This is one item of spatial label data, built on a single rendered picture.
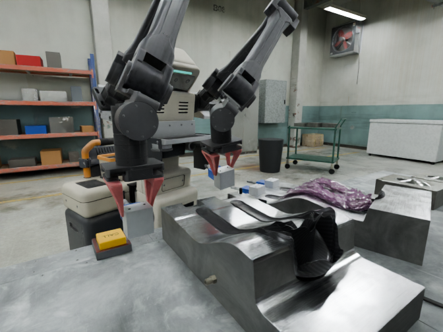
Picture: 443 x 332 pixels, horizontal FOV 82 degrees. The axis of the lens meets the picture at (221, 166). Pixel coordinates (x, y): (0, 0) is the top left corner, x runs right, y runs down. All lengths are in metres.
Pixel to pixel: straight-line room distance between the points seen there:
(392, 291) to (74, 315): 0.52
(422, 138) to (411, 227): 6.48
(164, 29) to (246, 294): 0.47
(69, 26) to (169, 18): 5.62
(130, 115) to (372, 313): 0.44
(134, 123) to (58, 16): 5.81
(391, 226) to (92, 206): 1.06
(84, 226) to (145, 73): 0.90
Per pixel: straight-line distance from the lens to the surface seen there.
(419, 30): 8.44
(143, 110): 0.40
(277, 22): 0.88
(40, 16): 6.16
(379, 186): 1.21
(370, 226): 0.74
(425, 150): 7.17
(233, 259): 0.43
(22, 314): 0.61
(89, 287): 0.61
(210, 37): 7.01
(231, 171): 0.73
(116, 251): 0.69
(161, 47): 0.51
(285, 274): 0.45
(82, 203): 1.22
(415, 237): 0.73
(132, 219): 0.50
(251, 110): 6.87
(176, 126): 1.04
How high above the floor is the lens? 1.14
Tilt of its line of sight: 12 degrees down
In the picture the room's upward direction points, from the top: straight up
